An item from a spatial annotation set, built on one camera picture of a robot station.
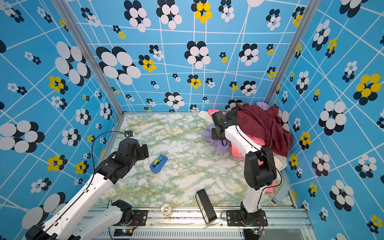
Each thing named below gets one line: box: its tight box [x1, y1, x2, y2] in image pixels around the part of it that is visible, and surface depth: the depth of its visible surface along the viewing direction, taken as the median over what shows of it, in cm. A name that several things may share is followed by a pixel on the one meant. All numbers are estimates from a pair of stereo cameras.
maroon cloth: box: [235, 103, 293, 157], surface depth 96 cm
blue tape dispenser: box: [150, 153, 168, 174], surface depth 91 cm
